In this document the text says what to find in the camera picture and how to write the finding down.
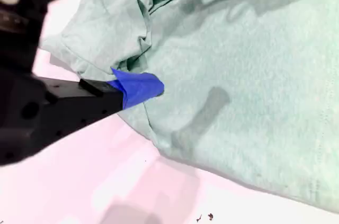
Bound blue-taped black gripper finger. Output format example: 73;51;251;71
18;76;164;160
78;67;165;96

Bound pale green T-shirt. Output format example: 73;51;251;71
39;0;339;214

